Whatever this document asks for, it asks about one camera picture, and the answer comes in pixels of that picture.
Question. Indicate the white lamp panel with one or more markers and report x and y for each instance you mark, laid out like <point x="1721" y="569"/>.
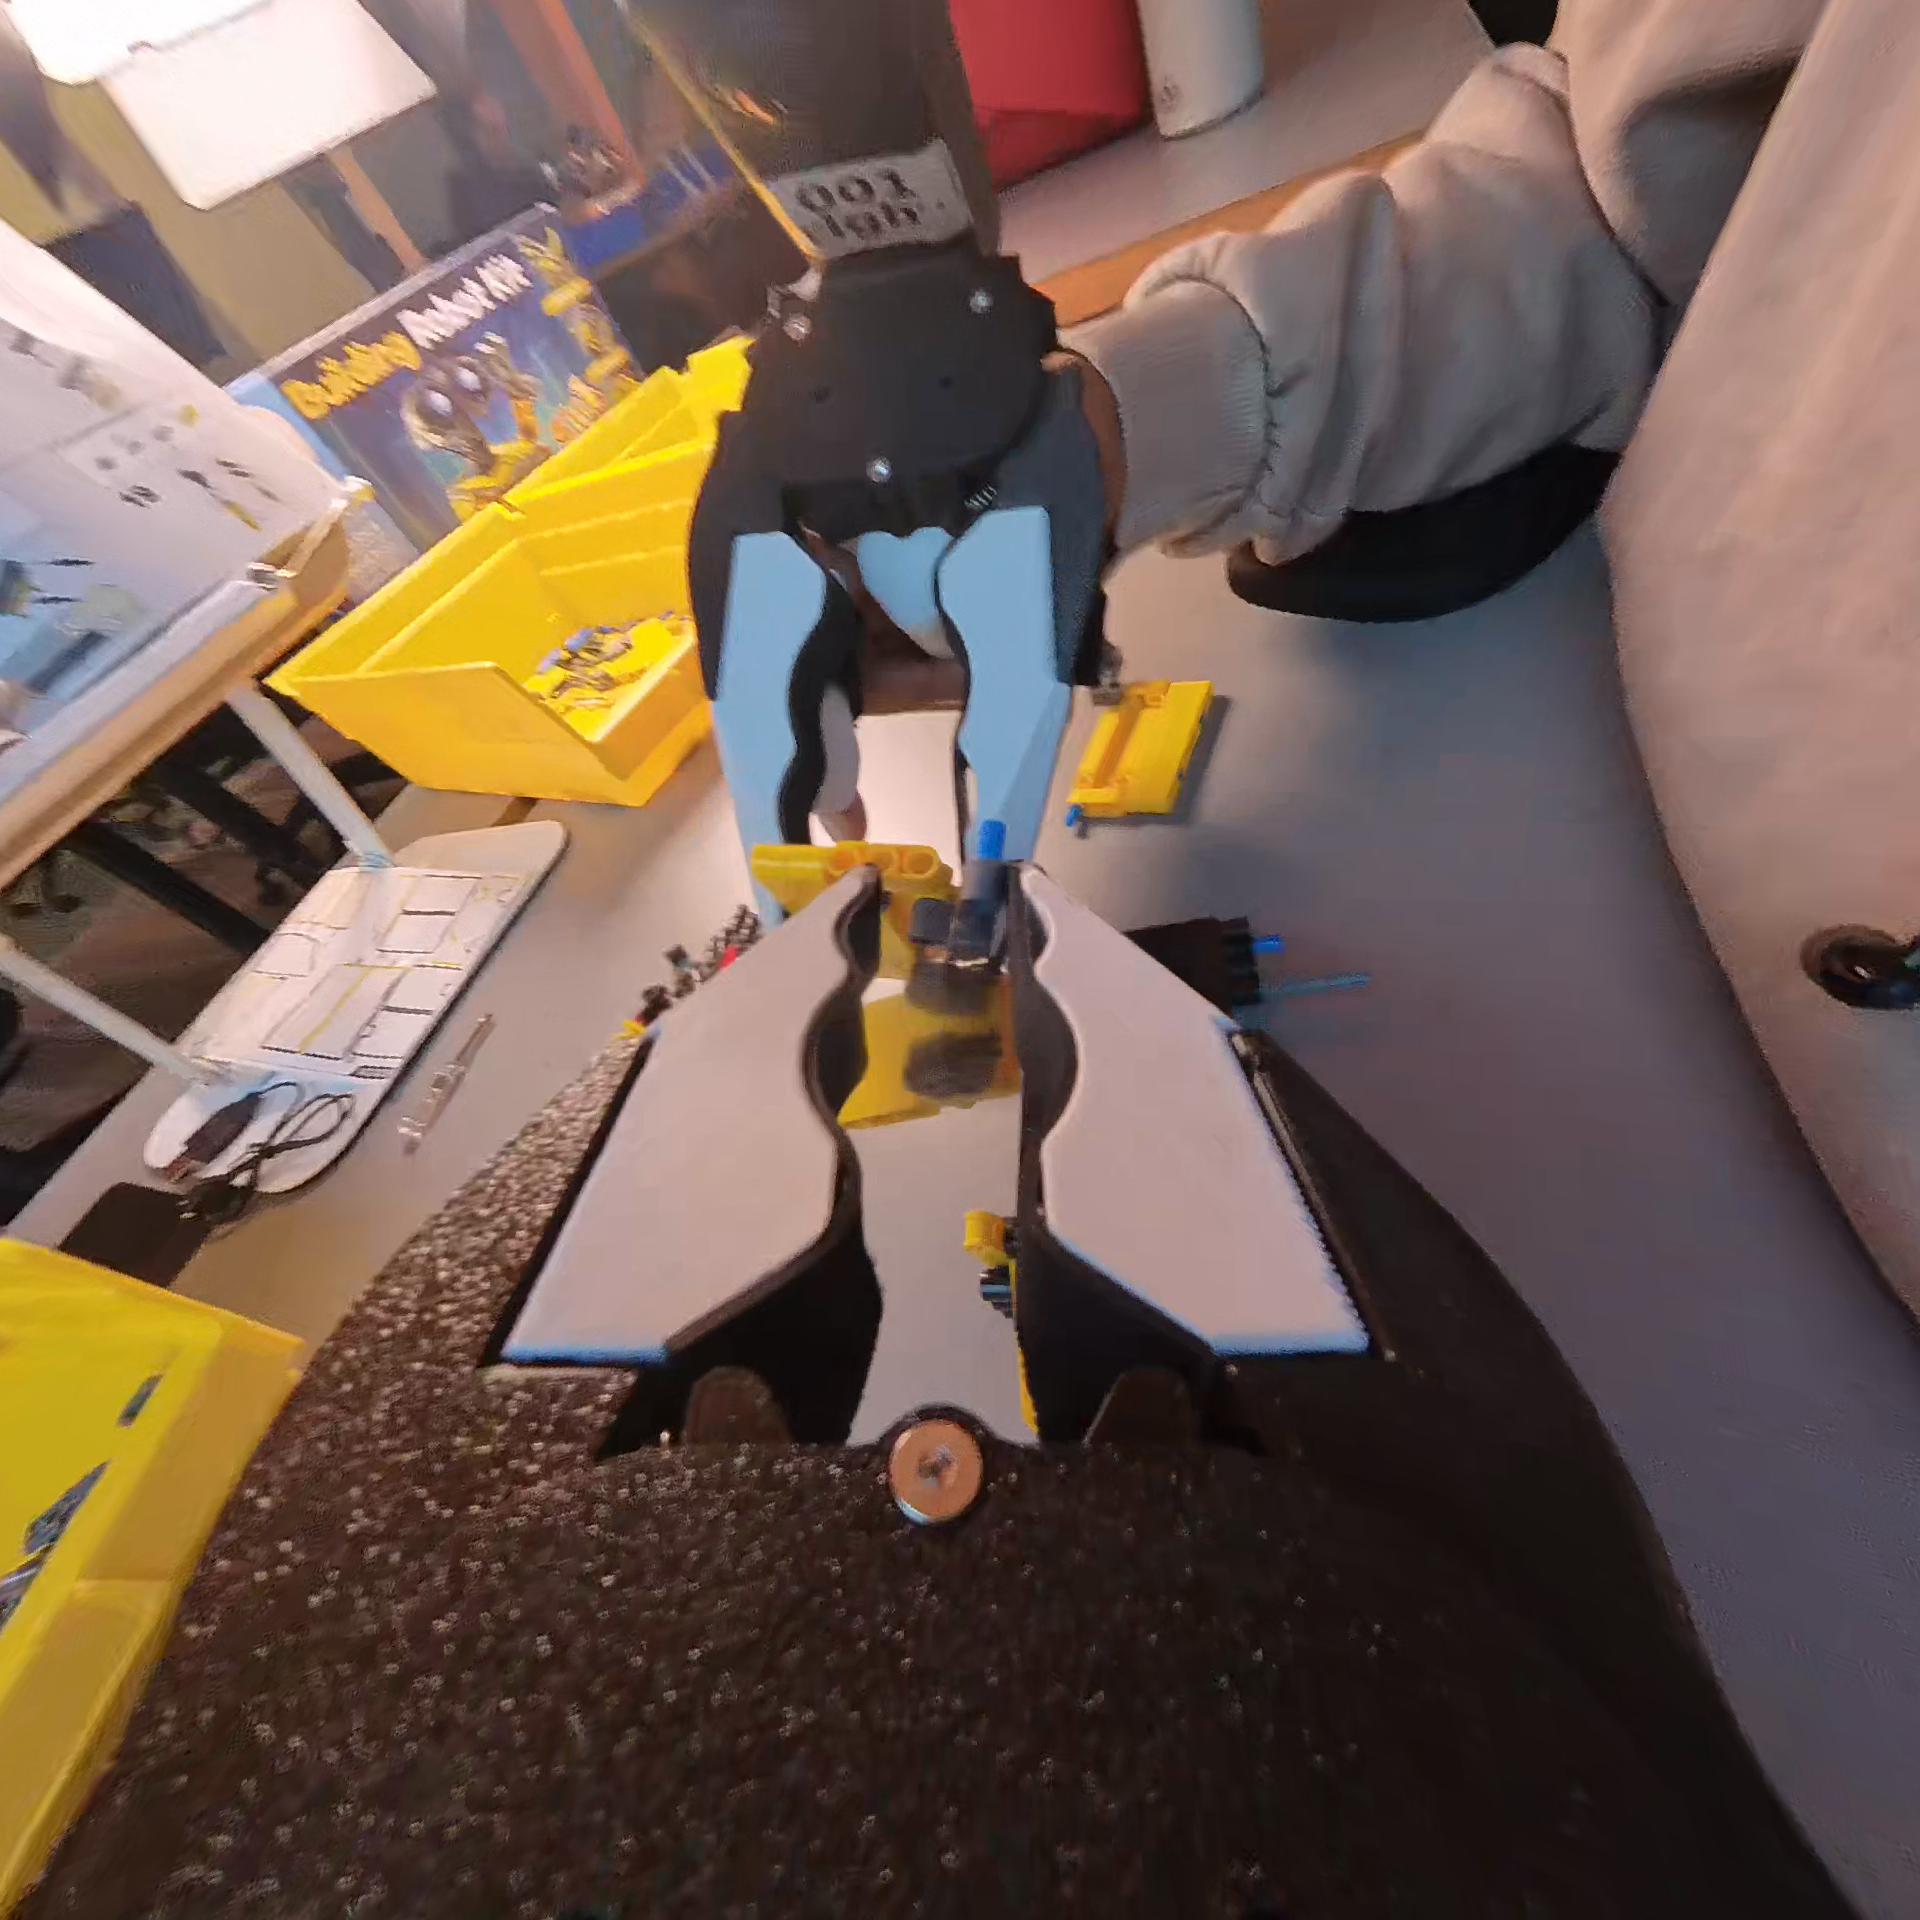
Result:
<point x="104" y="29"/>
<point x="268" y="106"/>

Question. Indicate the person's beige hoodie torso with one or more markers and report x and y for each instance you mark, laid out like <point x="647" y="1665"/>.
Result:
<point x="1770" y="674"/>

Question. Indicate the grey desk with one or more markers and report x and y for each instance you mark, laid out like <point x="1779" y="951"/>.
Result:
<point x="1424" y="933"/>

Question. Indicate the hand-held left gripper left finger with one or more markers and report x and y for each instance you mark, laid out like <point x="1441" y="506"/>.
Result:
<point x="674" y="1198"/>

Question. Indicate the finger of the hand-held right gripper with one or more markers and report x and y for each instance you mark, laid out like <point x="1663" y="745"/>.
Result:
<point x="757" y="674"/>
<point x="1012" y="662"/>

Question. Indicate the pile of small building pieces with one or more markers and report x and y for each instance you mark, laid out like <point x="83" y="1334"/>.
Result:
<point x="705" y="960"/>

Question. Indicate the black pad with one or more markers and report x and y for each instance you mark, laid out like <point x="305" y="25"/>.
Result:
<point x="1424" y="561"/>

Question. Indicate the white water bottle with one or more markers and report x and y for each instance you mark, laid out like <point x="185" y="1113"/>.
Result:
<point x="1199" y="66"/>

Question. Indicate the yellow black robot model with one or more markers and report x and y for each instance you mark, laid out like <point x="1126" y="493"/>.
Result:
<point x="1199" y="951"/>

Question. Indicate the person's right forearm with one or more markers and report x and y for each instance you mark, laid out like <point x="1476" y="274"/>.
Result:
<point x="1424" y="330"/>

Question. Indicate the pile of dark pieces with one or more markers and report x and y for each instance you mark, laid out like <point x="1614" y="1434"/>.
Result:
<point x="54" y="1515"/>

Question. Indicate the dark flat plate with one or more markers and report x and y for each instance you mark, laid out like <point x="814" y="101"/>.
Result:
<point x="129" y="1238"/>

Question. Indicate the robot kit box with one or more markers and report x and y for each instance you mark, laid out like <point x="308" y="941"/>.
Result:
<point x="419" y="389"/>

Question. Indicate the pile of yellow pieces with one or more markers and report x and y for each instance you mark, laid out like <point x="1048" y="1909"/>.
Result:
<point x="615" y="674"/>

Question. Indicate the yellow storage bin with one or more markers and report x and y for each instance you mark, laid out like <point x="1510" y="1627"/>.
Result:
<point x="434" y="705"/>
<point x="88" y="1620"/>
<point x="674" y="419"/>

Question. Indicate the person's right hand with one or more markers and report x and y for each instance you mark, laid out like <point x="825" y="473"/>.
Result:
<point x="910" y="682"/>

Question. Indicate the instruction booklet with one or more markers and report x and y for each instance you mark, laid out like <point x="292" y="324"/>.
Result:
<point x="118" y="493"/>

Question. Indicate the yellow holed side panel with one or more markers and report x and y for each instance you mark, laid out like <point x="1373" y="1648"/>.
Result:
<point x="1139" y="749"/>

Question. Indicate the red carrier bag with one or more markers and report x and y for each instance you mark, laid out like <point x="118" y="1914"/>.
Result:
<point x="1048" y="77"/>

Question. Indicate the white stand base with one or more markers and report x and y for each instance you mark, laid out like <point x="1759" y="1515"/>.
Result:
<point x="378" y="960"/>

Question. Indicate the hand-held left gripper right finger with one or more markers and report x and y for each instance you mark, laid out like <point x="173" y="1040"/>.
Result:
<point x="1186" y="1198"/>

